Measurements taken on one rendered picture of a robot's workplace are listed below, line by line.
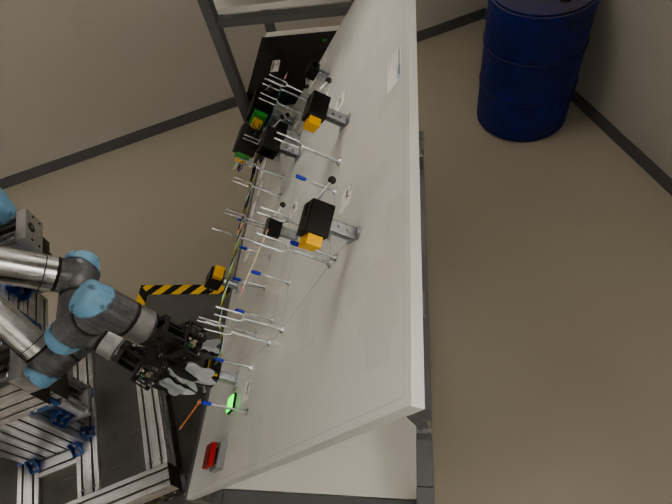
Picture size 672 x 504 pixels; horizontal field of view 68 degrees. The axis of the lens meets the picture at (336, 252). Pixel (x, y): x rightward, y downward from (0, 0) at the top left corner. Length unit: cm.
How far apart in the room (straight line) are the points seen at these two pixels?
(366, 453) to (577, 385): 124
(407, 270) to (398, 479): 90
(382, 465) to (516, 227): 170
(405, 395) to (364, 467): 91
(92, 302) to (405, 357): 64
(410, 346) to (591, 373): 195
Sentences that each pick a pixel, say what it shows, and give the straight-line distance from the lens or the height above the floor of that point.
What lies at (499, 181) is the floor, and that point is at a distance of 302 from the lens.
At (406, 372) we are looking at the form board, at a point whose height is 169.
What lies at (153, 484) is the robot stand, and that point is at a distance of 228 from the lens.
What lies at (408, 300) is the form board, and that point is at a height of 169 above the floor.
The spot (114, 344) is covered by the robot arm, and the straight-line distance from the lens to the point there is 132.
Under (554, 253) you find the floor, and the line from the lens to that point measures 276.
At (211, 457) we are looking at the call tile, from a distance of 120.
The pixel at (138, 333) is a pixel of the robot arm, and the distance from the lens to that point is 108.
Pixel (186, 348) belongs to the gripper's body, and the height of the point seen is 130.
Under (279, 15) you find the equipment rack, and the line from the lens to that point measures 165.
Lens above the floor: 223
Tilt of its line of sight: 54 degrees down
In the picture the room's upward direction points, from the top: 15 degrees counter-clockwise
